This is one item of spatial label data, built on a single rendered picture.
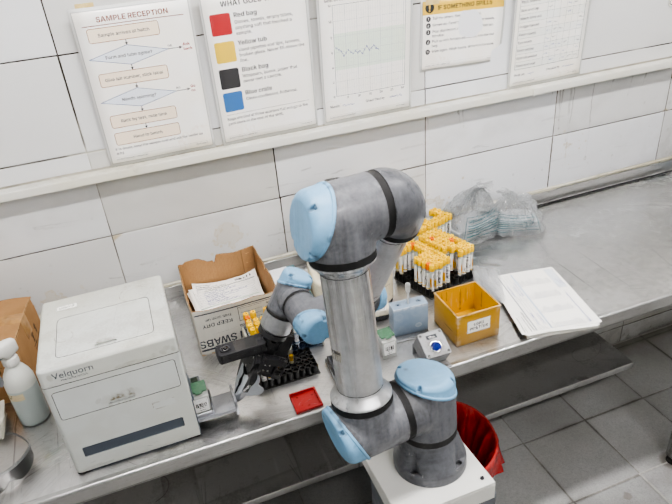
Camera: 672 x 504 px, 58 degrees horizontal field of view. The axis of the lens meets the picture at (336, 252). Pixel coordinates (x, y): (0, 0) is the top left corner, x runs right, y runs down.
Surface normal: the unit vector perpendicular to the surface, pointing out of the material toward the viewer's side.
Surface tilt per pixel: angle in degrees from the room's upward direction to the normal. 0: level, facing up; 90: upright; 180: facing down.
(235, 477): 0
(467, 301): 90
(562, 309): 1
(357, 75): 93
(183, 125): 95
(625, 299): 0
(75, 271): 90
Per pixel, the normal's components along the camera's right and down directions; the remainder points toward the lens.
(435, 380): 0.01, -0.92
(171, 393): 0.35, 0.44
